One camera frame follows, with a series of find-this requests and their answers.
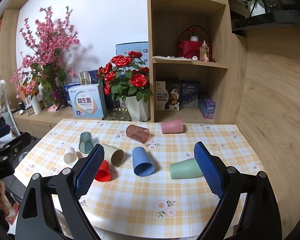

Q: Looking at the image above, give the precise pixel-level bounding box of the small white cup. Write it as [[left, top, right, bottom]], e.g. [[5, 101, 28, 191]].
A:
[[63, 146, 78, 165]]

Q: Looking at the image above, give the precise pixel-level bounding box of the black biscuit box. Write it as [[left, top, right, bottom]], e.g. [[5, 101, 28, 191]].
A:
[[155, 78, 182, 111]]

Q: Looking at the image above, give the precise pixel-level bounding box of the white box with blue print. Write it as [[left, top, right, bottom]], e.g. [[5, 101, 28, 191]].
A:
[[68, 83, 107, 118]]

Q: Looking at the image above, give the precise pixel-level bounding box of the wooden low sideboard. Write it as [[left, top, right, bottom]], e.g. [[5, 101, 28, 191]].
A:
[[14, 106, 154, 140]]

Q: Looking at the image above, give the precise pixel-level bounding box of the beige cup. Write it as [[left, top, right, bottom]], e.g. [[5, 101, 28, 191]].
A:
[[100, 143, 125, 167]]

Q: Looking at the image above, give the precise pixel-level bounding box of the clear glass tray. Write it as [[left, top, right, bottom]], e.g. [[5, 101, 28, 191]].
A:
[[102, 107, 132, 121]]

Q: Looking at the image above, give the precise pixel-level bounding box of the pink blossom bouquet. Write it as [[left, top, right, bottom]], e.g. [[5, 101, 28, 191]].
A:
[[11, 6, 81, 105]]

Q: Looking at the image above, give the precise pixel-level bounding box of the light blue box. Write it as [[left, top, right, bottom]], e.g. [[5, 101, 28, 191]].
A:
[[63, 82, 81, 106]]

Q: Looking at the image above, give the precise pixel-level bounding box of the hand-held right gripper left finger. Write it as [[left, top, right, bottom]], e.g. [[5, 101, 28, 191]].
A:
[[15, 144, 105, 240]]

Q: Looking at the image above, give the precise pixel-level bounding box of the stack of papers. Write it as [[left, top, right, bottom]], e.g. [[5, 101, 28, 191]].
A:
[[153, 55, 193, 61]]

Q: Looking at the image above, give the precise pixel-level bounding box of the purple box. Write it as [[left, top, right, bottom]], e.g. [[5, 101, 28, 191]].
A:
[[198, 94, 216, 119]]

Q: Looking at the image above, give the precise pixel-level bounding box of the row of small bottles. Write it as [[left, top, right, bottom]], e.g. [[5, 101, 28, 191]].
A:
[[18, 99, 50, 117]]

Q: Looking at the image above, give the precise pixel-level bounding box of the red rose plant white pot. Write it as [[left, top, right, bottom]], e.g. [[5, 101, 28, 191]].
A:
[[96, 51, 153, 122]]

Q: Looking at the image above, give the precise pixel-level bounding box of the large blue and white box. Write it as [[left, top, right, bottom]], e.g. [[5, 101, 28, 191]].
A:
[[115, 42, 149, 68]]

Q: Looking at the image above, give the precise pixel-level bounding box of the green cup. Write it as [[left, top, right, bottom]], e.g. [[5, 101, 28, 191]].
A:
[[169, 157, 203, 180]]

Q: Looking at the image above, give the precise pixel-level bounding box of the blue cup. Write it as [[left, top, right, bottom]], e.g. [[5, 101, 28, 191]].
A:
[[132, 146, 156, 176]]

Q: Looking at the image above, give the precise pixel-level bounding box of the brown transparent cup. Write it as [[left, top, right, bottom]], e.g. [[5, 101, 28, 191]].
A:
[[126, 124, 150, 143]]

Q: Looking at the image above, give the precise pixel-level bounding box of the pink cup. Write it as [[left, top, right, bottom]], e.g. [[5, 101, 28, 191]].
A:
[[161, 119, 184, 134]]

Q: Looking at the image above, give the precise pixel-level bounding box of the person's left hand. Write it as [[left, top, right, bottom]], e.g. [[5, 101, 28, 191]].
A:
[[0, 180, 12, 222]]

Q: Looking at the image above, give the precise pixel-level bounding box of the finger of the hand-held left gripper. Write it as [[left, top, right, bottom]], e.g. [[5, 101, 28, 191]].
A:
[[0, 132, 32, 164], [0, 124, 11, 143]]

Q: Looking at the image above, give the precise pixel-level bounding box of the silver tumbler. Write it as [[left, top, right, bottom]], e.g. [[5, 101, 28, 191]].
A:
[[79, 71, 92, 86]]

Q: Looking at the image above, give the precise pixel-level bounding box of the clear perfume bottle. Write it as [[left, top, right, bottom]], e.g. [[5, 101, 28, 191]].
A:
[[200, 40, 209, 62]]

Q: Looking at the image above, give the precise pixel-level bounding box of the wooden shelf unit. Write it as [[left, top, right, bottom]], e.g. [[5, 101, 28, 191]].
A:
[[146, 0, 248, 126]]

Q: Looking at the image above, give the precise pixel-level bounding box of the red basket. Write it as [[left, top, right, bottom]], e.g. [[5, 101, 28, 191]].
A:
[[176, 25, 213, 59]]

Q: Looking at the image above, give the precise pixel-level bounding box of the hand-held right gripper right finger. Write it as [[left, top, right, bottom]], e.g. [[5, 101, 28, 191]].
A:
[[193, 142, 287, 240]]

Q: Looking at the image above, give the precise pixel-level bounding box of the white vase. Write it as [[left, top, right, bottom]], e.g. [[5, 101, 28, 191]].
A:
[[30, 95, 43, 115]]

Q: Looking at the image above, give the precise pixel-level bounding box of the teal transparent cup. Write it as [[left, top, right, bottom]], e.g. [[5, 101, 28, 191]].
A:
[[79, 132, 98, 154]]

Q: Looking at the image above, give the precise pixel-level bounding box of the dark blue box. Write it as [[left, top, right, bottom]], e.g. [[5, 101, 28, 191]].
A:
[[180, 81, 201, 108]]

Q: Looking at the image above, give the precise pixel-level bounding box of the red cup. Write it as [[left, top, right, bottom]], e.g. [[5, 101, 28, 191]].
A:
[[94, 159, 112, 182]]

